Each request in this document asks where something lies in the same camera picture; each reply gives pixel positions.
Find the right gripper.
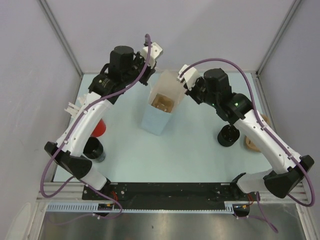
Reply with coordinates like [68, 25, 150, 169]
[183, 75, 219, 108]

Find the light blue paper bag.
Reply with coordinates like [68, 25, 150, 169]
[141, 70, 186, 136]

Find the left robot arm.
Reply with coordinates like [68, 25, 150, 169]
[44, 42, 163, 200]

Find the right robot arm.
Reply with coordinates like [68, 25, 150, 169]
[178, 67, 314, 201]

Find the brown cardboard cup carrier stack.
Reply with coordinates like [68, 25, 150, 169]
[244, 113, 271, 153]

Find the red straw cup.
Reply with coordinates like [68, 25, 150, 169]
[91, 119, 107, 138]

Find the black cup left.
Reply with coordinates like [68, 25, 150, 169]
[83, 136, 106, 163]

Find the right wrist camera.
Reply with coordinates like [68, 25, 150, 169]
[177, 64, 201, 91]

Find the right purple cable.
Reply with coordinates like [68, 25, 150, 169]
[178, 57, 315, 233]

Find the purple cable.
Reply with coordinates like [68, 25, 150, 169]
[178, 57, 315, 233]
[39, 33, 153, 225]

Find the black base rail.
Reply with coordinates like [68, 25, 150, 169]
[82, 181, 261, 211]

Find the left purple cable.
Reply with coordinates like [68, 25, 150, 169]
[39, 33, 153, 225]

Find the white cable duct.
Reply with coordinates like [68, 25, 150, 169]
[46, 202, 249, 214]

